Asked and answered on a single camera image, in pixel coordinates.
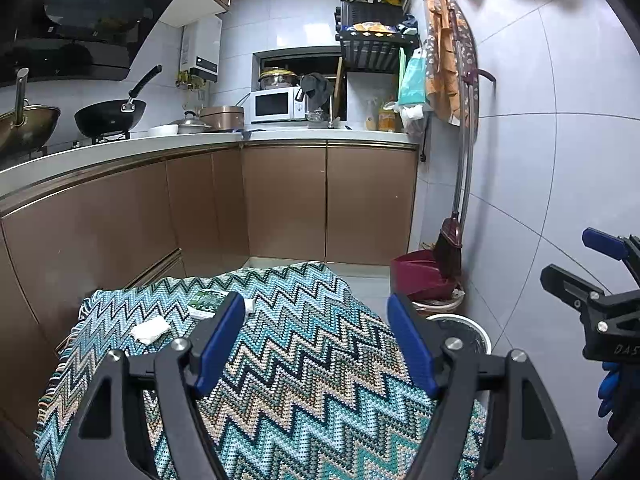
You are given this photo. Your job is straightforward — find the white tissue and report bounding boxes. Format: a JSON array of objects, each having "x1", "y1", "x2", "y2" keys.
[{"x1": 130, "y1": 316, "x2": 170, "y2": 346}]

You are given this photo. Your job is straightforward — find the white rimmed trash bin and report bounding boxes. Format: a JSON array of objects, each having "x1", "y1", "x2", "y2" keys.
[{"x1": 428, "y1": 313, "x2": 492, "y2": 356}]

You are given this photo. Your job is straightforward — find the brown kitchen cabinets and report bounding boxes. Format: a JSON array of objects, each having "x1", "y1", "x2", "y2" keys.
[{"x1": 1, "y1": 141, "x2": 416, "y2": 432}]

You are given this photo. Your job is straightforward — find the white basket under dustpan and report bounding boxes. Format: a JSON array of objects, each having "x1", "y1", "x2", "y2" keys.
[{"x1": 409, "y1": 285, "x2": 465, "y2": 315}]

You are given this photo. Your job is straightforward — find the blue gloved hand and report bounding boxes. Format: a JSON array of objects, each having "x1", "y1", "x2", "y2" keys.
[{"x1": 597, "y1": 362, "x2": 639, "y2": 418}]

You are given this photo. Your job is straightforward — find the maroon dustpan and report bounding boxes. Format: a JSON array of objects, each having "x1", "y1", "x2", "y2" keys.
[{"x1": 390, "y1": 249, "x2": 458, "y2": 302}]

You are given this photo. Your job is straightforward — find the zigzag knitted table cloth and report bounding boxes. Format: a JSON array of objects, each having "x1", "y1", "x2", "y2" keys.
[{"x1": 35, "y1": 262, "x2": 436, "y2": 479}]

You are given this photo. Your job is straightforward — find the steel pot lid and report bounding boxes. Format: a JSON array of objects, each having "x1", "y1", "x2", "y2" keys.
[{"x1": 171, "y1": 110, "x2": 210, "y2": 134}]

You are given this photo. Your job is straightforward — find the copper rice cooker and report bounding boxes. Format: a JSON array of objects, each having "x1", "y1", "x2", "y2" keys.
[{"x1": 200, "y1": 105, "x2": 245, "y2": 131}]

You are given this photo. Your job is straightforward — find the white microwave oven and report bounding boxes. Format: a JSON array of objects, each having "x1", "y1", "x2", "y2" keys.
[{"x1": 248, "y1": 86, "x2": 307, "y2": 124}]

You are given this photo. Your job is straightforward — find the black frying pan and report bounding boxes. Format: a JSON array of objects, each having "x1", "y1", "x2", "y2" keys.
[{"x1": 74, "y1": 64, "x2": 163, "y2": 144}]

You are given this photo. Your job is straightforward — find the teal plastic bag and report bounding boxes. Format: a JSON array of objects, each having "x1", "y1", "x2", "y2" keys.
[{"x1": 397, "y1": 48, "x2": 426, "y2": 106}]

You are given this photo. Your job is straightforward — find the white water heater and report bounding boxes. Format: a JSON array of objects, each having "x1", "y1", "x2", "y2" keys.
[{"x1": 179, "y1": 14, "x2": 222, "y2": 82}]

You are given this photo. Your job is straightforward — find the black range hood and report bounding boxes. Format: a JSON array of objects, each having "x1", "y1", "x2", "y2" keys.
[{"x1": 1, "y1": 0, "x2": 172, "y2": 87}]

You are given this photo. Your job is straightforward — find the black wall rack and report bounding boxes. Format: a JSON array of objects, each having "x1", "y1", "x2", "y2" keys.
[{"x1": 334, "y1": 0, "x2": 420, "y2": 74}]

